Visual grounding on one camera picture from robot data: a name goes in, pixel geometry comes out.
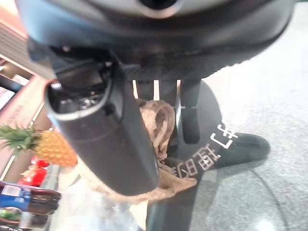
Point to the pineapple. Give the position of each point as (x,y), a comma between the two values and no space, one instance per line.
(54,149)

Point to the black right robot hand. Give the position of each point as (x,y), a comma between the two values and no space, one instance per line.
(149,41)

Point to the dark basket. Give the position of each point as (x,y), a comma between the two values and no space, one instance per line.
(44,201)

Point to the beige cloth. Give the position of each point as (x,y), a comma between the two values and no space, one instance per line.
(161,125)

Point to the red package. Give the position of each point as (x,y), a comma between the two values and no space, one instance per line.
(36,176)

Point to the blue box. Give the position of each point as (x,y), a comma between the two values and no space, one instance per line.
(13,196)

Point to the green vegetables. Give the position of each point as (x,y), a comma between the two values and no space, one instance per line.
(8,215)

